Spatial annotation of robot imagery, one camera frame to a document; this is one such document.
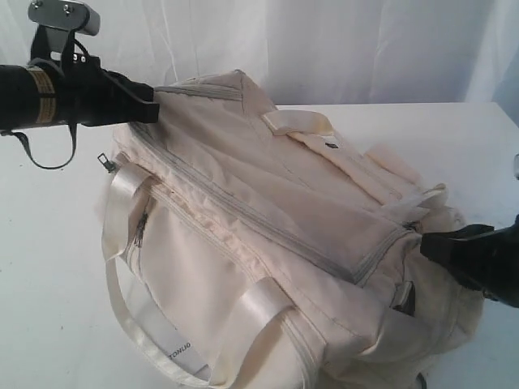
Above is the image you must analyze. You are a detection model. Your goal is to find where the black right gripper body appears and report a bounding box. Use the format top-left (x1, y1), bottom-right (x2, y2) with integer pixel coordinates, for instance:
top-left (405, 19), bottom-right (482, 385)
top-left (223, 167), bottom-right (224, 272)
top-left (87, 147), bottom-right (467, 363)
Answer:
top-left (457, 221), bottom-right (518, 308)

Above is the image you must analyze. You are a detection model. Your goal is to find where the white backdrop curtain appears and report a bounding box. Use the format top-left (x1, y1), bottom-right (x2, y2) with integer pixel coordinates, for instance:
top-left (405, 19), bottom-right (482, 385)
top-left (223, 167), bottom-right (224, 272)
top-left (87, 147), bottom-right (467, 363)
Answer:
top-left (0, 0), bottom-right (519, 110)

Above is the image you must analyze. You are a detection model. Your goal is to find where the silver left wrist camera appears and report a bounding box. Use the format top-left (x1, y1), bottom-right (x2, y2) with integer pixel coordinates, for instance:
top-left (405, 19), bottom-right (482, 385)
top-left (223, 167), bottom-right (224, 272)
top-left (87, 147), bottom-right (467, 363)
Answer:
top-left (28, 0), bottom-right (101, 36)

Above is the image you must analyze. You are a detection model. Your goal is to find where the cream duffel bag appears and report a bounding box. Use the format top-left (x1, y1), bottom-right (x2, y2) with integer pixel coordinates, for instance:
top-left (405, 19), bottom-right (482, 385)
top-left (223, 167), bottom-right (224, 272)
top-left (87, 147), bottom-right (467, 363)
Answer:
top-left (101, 71), bottom-right (483, 388)

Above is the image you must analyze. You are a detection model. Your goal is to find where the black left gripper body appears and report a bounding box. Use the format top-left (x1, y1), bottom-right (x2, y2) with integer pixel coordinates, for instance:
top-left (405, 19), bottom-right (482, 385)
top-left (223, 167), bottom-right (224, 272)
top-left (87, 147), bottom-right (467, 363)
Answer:
top-left (60, 54), bottom-right (122, 126)

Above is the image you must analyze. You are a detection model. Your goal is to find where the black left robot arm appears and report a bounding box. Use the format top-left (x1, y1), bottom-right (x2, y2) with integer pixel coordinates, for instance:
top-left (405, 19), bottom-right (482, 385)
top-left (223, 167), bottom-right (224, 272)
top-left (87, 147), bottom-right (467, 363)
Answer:
top-left (1, 53), bottom-right (160, 132)

